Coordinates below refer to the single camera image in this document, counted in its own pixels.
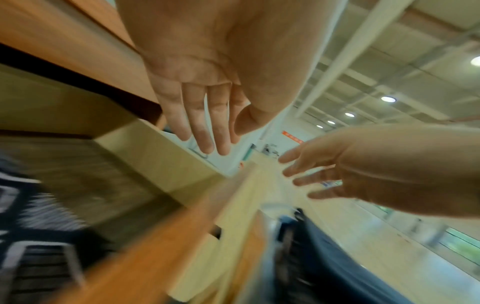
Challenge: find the dark patterned garment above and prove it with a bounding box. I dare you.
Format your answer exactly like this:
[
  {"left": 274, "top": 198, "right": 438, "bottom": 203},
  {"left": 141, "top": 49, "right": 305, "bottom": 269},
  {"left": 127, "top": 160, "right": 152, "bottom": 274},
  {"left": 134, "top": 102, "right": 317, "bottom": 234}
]
[{"left": 0, "top": 169, "right": 114, "bottom": 304}]

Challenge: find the red wall banner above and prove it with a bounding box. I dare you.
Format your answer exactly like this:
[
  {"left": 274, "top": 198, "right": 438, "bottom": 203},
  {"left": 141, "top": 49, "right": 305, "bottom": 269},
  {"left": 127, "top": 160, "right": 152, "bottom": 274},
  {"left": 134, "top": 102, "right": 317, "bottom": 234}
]
[{"left": 281, "top": 130, "right": 305, "bottom": 146}]

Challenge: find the person's right hand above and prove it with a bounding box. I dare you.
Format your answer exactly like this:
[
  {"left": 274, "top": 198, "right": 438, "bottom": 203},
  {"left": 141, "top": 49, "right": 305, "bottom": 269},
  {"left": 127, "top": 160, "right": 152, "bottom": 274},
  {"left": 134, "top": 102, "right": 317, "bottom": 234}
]
[{"left": 276, "top": 123, "right": 480, "bottom": 219}]

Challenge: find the person's left hand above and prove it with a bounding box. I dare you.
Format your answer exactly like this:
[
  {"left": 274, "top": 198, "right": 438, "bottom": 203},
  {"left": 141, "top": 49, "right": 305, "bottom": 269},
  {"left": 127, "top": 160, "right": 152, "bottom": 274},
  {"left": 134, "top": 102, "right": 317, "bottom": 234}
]
[{"left": 116, "top": 0, "right": 348, "bottom": 157}]

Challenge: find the brown wooden desk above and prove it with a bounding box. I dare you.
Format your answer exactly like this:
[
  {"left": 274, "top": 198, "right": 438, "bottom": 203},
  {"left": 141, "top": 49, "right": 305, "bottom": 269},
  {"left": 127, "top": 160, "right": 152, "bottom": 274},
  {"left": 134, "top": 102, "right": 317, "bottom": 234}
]
[{"left": 0, "top": 0, "right": 163, "bottom": 104}]

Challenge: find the wooden drawer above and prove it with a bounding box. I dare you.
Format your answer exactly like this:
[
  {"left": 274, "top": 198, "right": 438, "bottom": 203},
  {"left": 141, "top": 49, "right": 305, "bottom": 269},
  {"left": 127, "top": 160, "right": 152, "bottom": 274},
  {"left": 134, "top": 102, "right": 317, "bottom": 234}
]
[{"left": 0, "top": 63, "right": 272, "bottom": 304}]

